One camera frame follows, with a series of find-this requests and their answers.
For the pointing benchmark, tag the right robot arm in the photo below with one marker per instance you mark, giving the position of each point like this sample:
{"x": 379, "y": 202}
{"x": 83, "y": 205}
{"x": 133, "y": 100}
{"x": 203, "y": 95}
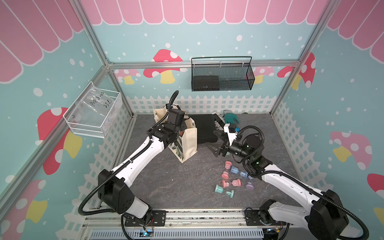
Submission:
{"x": 319, "y": 212}

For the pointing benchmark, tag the black box in basket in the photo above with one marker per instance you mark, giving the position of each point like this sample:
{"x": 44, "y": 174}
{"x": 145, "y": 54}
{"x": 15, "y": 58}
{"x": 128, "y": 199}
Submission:
{"x": 205, "y": 83}

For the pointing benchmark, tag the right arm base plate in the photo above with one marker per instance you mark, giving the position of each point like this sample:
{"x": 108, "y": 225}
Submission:
{"x": 256, "y": 217}

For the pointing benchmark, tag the cream canvas tote bag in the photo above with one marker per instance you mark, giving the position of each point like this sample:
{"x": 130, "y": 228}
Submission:
{"x": 186, "y": 144}

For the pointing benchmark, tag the black flat box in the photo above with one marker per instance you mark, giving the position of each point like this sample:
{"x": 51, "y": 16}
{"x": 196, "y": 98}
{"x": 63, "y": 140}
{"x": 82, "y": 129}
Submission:
{"x": 205, "y": 125}

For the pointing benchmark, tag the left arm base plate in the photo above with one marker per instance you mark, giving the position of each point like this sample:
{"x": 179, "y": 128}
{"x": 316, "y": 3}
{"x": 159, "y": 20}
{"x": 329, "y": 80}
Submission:
{"x": 156, "y": 217}

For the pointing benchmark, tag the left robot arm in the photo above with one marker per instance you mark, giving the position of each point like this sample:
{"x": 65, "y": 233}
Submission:
{"x": 114, "y": 186}

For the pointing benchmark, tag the plastic bag in basket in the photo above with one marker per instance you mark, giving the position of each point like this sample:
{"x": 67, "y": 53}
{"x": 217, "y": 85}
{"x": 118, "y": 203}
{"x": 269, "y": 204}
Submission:
{"x": 96, "y": 105}

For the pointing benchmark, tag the blue hourglass right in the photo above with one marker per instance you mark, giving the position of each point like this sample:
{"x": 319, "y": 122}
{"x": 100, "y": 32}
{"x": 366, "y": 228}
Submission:
{"x": 235, "y": 170}

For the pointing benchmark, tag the black white hair brush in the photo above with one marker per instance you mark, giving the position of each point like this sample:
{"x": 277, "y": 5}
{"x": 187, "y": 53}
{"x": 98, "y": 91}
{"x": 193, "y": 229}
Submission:
{"x": 219, "y": 121}

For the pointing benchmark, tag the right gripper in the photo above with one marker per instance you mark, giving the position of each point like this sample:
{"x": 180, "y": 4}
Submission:
{"x": 226, "y": 147}

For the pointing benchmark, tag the black mesh wall basket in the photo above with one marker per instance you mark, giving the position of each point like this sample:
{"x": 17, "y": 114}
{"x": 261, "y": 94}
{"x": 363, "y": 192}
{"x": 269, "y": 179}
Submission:
{"x": 235, "y": 73}

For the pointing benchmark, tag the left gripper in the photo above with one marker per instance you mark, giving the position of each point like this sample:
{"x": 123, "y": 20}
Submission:
{"x": 183, "y": 126}

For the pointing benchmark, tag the green hourglass front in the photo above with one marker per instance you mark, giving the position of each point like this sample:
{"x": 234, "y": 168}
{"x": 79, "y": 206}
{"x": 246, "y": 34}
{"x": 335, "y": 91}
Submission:
{"x": 221, "y": 190}

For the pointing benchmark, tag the green rubber glove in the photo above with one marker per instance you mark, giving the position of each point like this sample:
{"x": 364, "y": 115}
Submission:
{"x": 230, "y": 117}

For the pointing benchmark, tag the lavender hourglass far right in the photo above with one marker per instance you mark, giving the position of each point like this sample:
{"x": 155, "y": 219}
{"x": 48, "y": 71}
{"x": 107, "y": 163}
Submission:
{"x": 249, "y": 184}

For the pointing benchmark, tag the pink hourglass upright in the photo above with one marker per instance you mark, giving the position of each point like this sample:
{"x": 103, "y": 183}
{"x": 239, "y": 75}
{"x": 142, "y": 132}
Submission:
{"x": 225, "y": 174}

